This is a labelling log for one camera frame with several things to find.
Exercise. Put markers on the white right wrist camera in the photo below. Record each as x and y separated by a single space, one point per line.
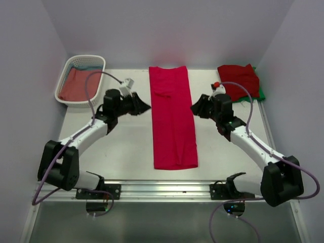
217 88

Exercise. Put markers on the dark red folded shirt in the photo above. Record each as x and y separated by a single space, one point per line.
228 73

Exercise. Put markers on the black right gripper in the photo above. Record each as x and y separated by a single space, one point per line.
198 108

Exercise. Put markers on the salmon pink folded shirt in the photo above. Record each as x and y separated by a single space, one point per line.
74 87

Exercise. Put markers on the aluminium mounting rail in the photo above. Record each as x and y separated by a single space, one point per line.
141 190

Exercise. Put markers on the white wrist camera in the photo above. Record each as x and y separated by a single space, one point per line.
217 88
126 86

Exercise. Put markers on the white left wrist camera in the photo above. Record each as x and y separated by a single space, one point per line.
126 86

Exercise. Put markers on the crimson red t-shirt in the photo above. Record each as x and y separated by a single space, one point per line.
173 129

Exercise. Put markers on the white perforated plastic basket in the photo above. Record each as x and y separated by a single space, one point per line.
66 70

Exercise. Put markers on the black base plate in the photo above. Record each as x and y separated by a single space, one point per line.
219 191
107 191

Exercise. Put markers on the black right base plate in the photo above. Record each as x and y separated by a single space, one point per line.
219 191

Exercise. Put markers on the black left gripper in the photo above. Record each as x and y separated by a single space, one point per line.
138 105

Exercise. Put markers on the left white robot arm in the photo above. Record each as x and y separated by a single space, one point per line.
59 165

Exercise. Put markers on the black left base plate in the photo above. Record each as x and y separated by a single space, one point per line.
107 191

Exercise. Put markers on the green folded shirt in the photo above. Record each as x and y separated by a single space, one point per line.
248 79

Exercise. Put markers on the light blue folded shirt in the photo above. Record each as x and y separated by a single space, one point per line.
85 66

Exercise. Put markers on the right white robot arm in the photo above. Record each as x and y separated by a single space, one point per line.
280 180

